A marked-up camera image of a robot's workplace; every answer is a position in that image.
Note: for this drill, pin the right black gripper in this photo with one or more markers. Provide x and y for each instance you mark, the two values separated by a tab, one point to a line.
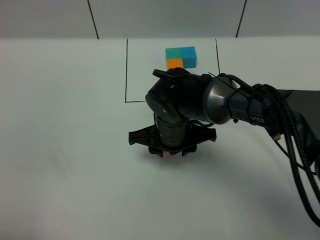
181	136

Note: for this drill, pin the orange template block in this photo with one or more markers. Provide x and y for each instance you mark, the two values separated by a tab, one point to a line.
174	63

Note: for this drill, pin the blue template block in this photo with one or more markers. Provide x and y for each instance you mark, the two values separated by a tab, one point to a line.
189	57

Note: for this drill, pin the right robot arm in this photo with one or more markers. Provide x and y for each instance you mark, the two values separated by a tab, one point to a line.
186	105

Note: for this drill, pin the green template block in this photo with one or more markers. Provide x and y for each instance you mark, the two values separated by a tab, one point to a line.
173	53

